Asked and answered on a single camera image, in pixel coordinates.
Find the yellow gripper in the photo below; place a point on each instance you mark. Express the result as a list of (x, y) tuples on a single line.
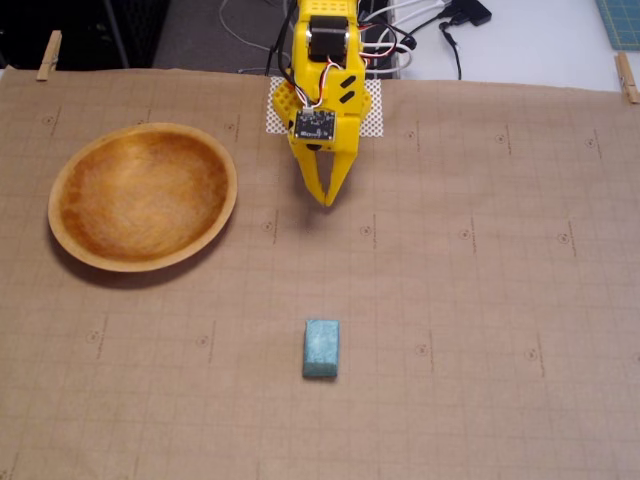
[(334, 161)]

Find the blue block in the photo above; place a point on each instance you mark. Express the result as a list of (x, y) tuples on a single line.
[(321, 350)]

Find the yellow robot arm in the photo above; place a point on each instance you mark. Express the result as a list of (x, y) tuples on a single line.
[(305, 75)]

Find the wooden bowl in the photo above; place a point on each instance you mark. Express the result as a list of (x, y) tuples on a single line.
[(142, 200)]

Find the white mesh mat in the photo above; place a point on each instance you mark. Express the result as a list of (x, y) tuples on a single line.
[(376, 125)]

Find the brown gridded wrapping paper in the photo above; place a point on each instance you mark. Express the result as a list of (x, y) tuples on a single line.
[(450, 300)]

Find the black power adapter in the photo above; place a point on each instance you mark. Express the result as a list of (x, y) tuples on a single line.
[(472, 12)]

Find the black furniture piece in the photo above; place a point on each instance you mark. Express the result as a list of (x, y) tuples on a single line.
[(75, 30)]

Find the wooden clothespin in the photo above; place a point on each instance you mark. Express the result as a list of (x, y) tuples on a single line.
[(49, 55), (626, 77)]

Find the green cutting mat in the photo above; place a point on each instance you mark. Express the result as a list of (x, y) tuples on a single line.
[(622, 22)]

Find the black camera circuit board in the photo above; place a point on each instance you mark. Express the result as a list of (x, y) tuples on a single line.
[(315, 125)]

